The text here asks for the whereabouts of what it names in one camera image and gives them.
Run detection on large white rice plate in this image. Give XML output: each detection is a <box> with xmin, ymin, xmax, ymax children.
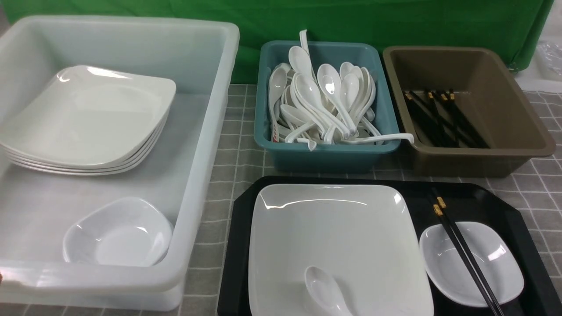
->
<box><xmin>248</xmin><ymin>184</ymin><xmax>434</xmax><ymax>316</ymax></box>

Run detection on white spoon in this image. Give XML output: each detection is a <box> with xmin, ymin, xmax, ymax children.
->
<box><xmin>268</xmin><ymin>67</ymin><xmax>287</xmax><ymax>143</ymax></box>
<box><xmin>288</xmin><ymin>46</ymin><xmax>317</xmax><ymax>83</ymax></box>
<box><xmin>304</xmin><ymin>266</ymin><xmax>352</xmax><ymax>316</ymax></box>
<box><xmin>317</xmin><ymin>64</ymin><xmax>357</xmax><ymax>140</ymax></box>

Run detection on black chopstick gold band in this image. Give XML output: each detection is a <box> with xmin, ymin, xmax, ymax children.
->
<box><xmin>428</xmin><ymin>187</ymin><xmax>504</xmax><ymax>316</ymax></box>
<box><xmin>432</xmin><ymin>188</ymin><xmax>506</xmax><ymax>316</ymax></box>

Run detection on small white sauce dish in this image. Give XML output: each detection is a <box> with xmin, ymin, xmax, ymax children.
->
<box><xmin>419</xmin><ymin>221</ymin><xmax>524</xmax><ymax>307</ymax></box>

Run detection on stacked white plate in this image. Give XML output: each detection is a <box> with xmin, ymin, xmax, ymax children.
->
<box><xmin>3</xmin><ymin>111</ymin><xmax>169</xmax><ymax>173</ymax></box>
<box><xmin>8</xmin><ymin>130</ymin><xmax>162</xmax><ymax>176</ymax></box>
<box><xmin>4</xmin><ymin>121</ymin><xmax>166</xmax><ymax>176</ymax></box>

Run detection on bottom stacked white plate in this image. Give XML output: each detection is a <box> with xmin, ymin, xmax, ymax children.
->
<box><xmin>8</xmin><ymin>130</ymin><xmax>162</xmax><ymax>176</ymax></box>

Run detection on top white square plate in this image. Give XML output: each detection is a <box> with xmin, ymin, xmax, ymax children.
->
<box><xmin>1</xmin><ymin>65</ymin><xmax>177</xmax><ymax>167</ymax></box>

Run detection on white spoon top back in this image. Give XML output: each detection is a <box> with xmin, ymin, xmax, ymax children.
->
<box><xmin>288</xmin><ymin>46</ymin><xmax>317</xmax><ymax>83</ymax></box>

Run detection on white spoon hanging over edge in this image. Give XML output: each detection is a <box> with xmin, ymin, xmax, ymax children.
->
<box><xmin>341</xmin><ymin>133</ymin><xmax>415</xmax><ymax>144</ymax></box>

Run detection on teal plastic bin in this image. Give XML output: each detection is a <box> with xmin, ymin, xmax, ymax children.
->
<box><xmin>254</xmin><ymin>40</ymin><xmax>401</xmax><ymax>174</ymax></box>

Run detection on black chopsticks in brown bin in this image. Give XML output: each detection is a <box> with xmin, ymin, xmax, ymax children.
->
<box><xmin>402</xmin><ymin>89</ymin><xmax>490</xmax><ymax>149</ymax></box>

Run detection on small white bowl in bin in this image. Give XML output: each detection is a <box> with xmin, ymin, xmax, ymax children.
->
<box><xmin>62</xmin><ymin>197</ymin><xmax>174</xmax><ymax>267</ymax></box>

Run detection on large translucent white bin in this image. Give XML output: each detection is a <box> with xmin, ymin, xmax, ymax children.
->
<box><xmin>1</xmin><ymin>15</ymin><xmax>240</xmax><ymax>312</ymax></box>

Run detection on brown plastic bin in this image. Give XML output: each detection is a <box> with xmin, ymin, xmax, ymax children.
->
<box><xmin>382</xmin><ymin>46</ymin><xmax>556</xmax><ymax>177</ymax></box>

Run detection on grey checked tablecloth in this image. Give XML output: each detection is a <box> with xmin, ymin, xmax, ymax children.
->
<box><xmin>1</xmin><ymin>85</ymin><xmax>561</xmax><ymax>316</ymax></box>

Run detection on green cloth backdrop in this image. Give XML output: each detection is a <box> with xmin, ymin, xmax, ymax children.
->
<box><xmin>1</xmin><ymin>0</ymin><xmax>554</xmax><ymax>84</ymax></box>

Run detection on clear plastic bag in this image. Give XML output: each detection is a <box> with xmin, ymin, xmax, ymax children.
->
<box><xmin>536</xmin><ymin>40</ymin><xmax>562</xmax><ymax>81</ymax></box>

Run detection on black serving tray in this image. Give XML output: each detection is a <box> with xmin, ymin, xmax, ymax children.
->
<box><xmin>217</xmin><ymin>176</ymin><xmax>562</xmax><ymax>316</ymax></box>

